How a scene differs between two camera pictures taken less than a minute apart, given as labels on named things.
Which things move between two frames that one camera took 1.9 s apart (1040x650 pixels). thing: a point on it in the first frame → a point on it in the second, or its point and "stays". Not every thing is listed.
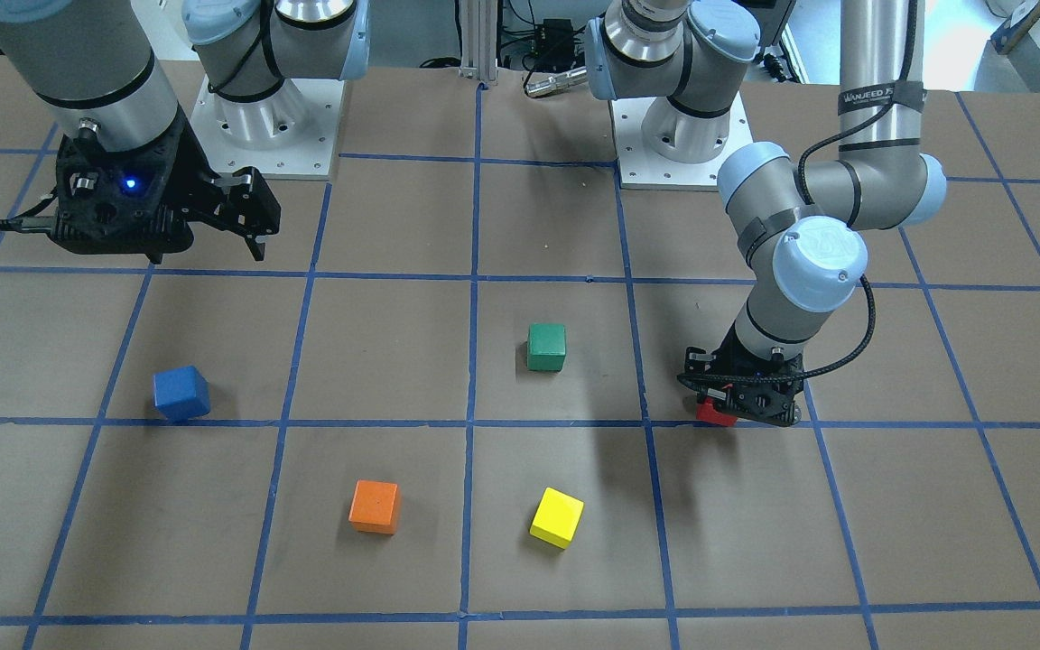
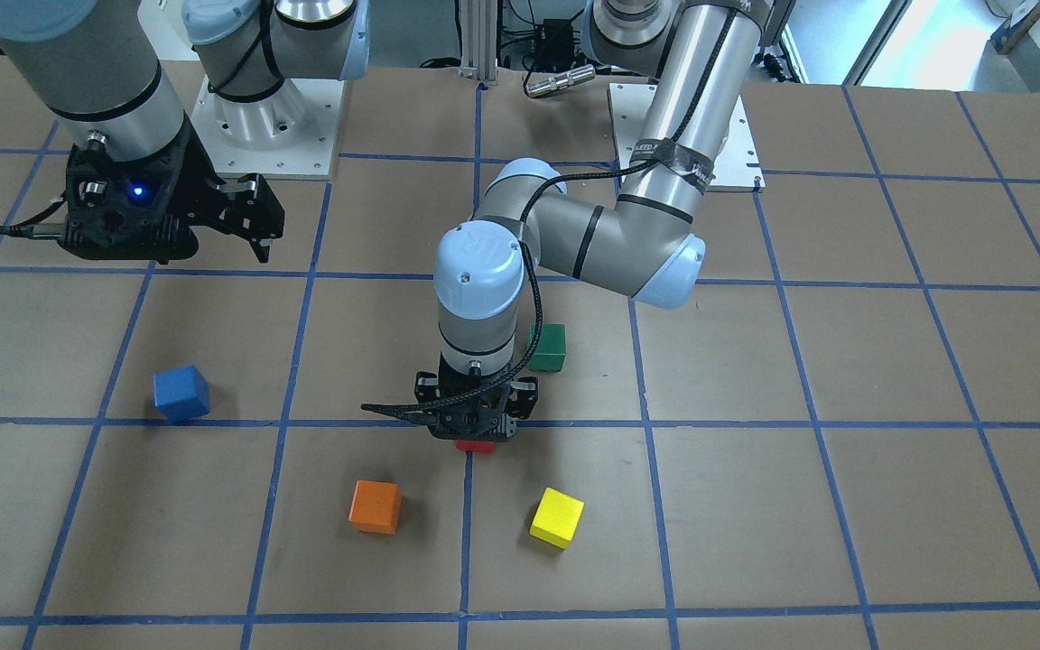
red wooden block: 706,413 → 481,446
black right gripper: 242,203 stays
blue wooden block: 181,394 stays
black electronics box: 554,45 stays
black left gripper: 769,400 → 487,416
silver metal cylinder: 557,83 stays
